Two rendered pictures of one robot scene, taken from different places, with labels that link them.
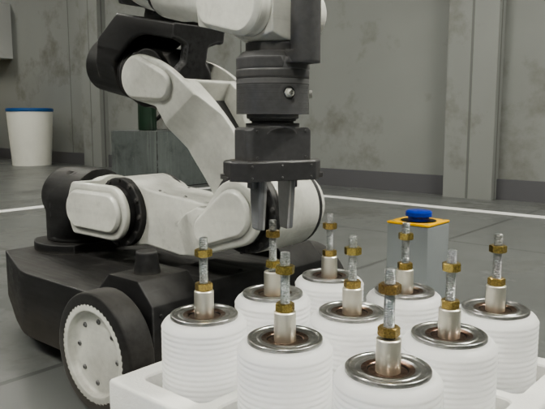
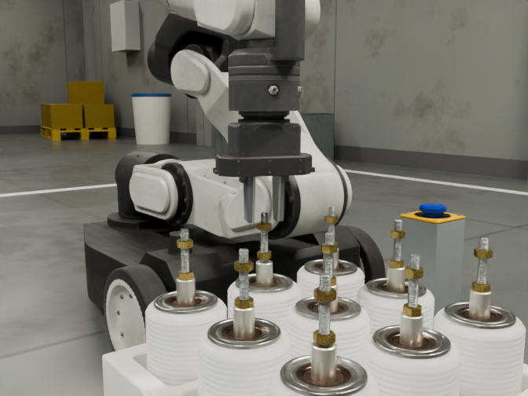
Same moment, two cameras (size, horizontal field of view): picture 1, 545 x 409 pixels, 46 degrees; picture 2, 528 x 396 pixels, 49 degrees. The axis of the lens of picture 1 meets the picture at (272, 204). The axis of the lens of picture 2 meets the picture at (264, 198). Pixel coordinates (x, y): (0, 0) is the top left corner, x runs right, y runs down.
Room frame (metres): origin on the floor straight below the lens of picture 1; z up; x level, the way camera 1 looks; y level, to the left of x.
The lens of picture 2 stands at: (0.06, -0.14, 0.49)
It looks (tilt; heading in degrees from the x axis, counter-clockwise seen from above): 9 degrees down; 11
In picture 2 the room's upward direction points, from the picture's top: straight up
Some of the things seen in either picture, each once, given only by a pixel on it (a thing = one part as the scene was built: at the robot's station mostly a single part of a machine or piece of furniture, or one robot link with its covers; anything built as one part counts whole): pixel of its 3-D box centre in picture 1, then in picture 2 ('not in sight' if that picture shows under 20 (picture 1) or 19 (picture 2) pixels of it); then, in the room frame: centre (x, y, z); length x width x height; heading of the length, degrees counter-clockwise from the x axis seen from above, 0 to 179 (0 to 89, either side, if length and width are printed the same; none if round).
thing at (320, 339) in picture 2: (388, 330); (324, 336); (0.53, -0.10, 0.29); 0.02 x 0.02 x 0.01; 54
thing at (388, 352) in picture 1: (388, 355); (324, 361); (0.53, -0.10, 0.26); 0.02 x 0.02 x 0.03
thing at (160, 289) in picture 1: (141, 248); (193, 228); (1.34, 0.28, 0.19); 0.64 x 0.52 x 0.33; 49
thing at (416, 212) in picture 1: (418, 217); (432, 211); (0.97, -0.22, 0.32); 0.04 x 0.04 x 0.02
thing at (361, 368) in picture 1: (388, 370); (323, 375); (0.53, -0.10, 0.25); 0.08 x 0.08 x 0.01
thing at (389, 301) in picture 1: (389, 311); (324, 317); (0.53, -0.10, 0.30); 0.01 x 0.01 x 0.08
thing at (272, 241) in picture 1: (272, 249); (264, 241); (0.78, 0.00, 0.31); 0.01 x 0.01 x 0.08
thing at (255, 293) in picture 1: (272, 294); (264, 283); (0.78, 0.00, 0.25); 0.08 x 0.08 x 0.01
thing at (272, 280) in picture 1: (272, 283); (264, 273); (0.78, 0.00, 0.26); 0.02 x 0.02 x 0.03
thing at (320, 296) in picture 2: (389, 288); (324, 294); (0.53, -0.10, 0.33); 0.02 x 0.02 x 0.01; 54
